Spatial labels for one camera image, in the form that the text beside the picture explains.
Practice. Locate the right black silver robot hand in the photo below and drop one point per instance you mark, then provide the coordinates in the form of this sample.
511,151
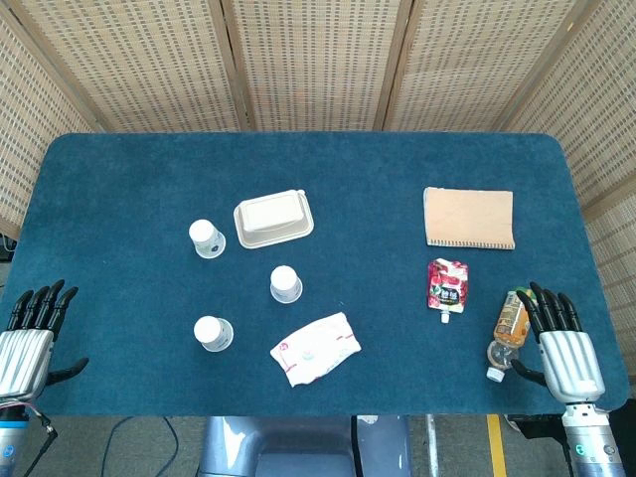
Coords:
569,363

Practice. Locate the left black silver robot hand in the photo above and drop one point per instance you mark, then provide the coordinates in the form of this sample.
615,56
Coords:
22,358

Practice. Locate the white floral paper cup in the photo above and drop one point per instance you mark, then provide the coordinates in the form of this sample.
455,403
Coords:
284,282
211,332
204,236

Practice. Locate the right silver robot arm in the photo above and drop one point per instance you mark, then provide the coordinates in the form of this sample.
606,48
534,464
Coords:
591,442

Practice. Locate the orange labelled plastic bottle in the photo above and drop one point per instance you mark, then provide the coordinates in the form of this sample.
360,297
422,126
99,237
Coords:
512,323

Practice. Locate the black under-table box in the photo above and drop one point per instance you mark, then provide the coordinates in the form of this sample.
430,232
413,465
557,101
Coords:
536,427

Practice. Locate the red spouted drink pouch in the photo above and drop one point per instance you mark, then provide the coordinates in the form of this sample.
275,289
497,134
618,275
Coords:
447,285

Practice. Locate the white metal table leg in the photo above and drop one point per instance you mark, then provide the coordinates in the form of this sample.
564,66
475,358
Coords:
432,447

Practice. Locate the tan spiral notebook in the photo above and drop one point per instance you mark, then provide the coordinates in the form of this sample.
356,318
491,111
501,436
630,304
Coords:
469,218

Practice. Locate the woven bamboo screen panel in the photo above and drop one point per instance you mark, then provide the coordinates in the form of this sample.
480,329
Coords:
596,149
318,59
477,59
149,59
35,139

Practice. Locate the pink white wet wipes pack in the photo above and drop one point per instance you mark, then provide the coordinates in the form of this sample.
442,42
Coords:
315,350

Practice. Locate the blue felt table cloth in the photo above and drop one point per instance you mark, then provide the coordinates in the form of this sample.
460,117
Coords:
372,164

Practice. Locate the grey robot torso base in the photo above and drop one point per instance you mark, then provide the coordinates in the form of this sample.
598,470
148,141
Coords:
298,447

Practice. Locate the beige lidded food container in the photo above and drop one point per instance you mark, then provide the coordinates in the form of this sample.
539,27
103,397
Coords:
273,218

